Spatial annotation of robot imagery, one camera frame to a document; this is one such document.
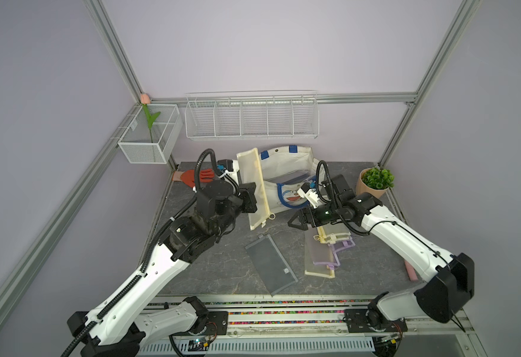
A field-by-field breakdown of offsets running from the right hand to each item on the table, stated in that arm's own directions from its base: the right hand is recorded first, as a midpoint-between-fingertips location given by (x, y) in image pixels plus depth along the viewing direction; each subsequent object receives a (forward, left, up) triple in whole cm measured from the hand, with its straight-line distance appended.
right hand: (296, 221), depth 76 cm
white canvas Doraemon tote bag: (+33, +1, -10) cm, 35 cm away
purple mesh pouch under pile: (-2, -18, -18) cm, 26 cm away
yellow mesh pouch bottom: (-4, -10, -20) cm, 23 cm away
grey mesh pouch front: (-8, +9, -20) cm, 23 cm away
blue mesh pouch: (+28, 0, -9) cm, 29 cm away
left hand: (+1, +13, +18) cm, 22 cm away
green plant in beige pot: (+24, -37, -7) cm, 45 cm away
